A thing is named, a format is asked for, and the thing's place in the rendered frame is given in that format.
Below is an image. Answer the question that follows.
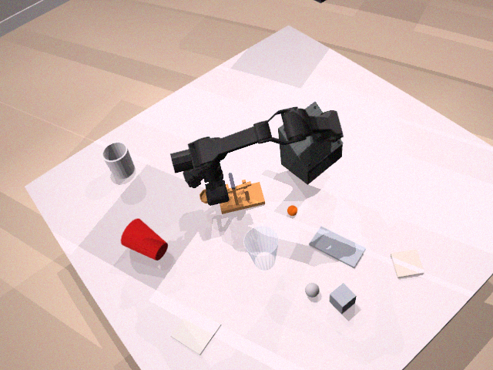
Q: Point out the red cylinder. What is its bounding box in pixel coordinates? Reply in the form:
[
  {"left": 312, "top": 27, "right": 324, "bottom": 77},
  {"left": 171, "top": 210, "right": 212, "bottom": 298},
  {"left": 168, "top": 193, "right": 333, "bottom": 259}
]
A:
[{"left": 121, "top": 219, "right": 168, "bottom": 261}]

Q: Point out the orange ball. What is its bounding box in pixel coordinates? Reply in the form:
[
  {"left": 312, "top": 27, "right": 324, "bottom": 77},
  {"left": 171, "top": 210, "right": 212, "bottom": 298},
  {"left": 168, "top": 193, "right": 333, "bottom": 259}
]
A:
[{"left": 287, "top": 205, "right": 298, "bottom": 216}]

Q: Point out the clear plastic cup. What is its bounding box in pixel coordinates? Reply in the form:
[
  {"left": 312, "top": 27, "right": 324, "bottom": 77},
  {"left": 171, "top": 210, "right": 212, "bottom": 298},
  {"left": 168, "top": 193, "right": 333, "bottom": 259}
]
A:
[{"left": 243, "top": 226, "right": 279, "bottom": 271}]

